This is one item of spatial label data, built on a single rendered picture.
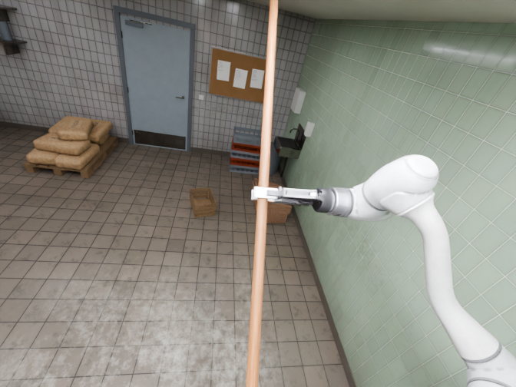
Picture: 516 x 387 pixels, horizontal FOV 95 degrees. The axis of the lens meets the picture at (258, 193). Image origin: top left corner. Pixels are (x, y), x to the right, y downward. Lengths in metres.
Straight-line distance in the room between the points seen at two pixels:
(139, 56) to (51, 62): 1.37
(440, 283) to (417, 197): 0.25
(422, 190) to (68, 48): 5.03
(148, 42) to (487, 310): 4.77
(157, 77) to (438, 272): 4.54
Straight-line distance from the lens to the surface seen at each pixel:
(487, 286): 1.66
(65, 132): 4.42
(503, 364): 0.93
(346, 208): 0.74
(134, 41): 4.73
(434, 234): 0.72
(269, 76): 0.86
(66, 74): 5.30
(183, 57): 4.59
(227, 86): 4.61
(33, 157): 4.53
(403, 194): 0.66
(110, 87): 5.06
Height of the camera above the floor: 2.35
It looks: 35 degrees down
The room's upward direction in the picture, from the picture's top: 14 degrees clockwise
